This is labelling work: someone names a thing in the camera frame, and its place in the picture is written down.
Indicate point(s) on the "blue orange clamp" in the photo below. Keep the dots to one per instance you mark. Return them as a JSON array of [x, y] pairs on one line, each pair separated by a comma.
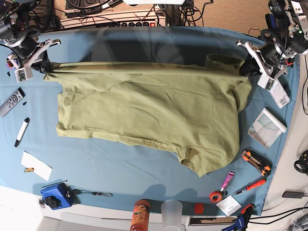
[[240, 224]]

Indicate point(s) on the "orange black utility knife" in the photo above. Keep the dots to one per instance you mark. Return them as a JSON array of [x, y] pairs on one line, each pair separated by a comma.
[[258, 162]]

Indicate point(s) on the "orange screwdriver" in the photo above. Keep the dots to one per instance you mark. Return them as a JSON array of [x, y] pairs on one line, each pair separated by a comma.
[[249, 187]]

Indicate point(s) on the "blue table cloth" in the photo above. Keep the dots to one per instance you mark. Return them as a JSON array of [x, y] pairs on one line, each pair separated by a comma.
[[129, 173]]

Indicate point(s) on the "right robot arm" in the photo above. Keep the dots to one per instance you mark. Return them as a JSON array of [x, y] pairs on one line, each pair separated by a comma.
[[123, 51]]

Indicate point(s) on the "white square card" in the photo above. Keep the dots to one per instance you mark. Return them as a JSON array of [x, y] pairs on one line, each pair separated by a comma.
[[229, 205]]

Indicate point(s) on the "red tape roll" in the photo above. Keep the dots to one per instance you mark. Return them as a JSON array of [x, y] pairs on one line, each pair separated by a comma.
[[216, 196]]

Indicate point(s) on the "clear packaged barcode box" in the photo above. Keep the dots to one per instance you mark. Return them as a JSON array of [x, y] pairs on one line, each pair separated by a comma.
[[279, 95]]

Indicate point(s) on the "purple tape roll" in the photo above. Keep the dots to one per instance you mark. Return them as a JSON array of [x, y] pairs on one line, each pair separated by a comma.
[[12, 64]]

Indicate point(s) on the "grey remote control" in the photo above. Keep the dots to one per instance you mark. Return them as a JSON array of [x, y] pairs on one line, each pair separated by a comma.
[[11, 102]]

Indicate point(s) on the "orange drink bottle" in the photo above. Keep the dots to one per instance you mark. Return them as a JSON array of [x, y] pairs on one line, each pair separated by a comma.
[[140, 217]]

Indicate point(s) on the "white leaf pattern notebook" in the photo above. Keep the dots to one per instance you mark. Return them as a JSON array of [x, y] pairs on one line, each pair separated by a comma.
[[266, 128]]

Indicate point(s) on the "white black marker pen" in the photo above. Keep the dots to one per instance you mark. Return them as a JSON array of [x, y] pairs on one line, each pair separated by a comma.
[[21, 131]]

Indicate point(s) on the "small yellow battery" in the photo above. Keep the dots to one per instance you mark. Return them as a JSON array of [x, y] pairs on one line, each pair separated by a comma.
[[29, 170]]

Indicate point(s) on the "black power strip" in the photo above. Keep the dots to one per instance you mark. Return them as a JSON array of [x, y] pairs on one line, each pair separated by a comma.
[[133, 24]]

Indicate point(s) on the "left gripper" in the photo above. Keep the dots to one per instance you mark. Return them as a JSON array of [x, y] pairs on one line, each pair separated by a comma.
[[268, 60]]

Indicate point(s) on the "white paper card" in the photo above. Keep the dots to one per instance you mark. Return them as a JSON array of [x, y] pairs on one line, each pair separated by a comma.
[[40, 168]]

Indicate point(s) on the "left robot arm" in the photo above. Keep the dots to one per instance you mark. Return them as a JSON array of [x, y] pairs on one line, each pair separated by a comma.
[[285, 37]]

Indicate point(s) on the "blue box with knob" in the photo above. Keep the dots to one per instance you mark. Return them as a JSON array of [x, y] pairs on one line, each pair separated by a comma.
[[57, 196]]

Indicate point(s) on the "black zip tie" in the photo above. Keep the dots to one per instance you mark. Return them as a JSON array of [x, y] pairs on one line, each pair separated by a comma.
[[54, 183]]

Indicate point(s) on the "translucent plastic cup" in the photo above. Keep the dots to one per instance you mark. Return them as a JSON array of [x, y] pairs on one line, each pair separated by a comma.
[[171, 211]]

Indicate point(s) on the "olive green t-shirt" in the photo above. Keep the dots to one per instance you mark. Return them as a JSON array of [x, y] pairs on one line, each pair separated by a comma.
[[190, 110]]

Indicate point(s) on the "pink glue tube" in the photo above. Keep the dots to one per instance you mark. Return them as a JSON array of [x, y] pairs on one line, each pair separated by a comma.
[[227, 180]]

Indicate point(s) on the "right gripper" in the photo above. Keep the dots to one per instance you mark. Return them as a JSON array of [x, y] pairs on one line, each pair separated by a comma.
[[31, 55]]

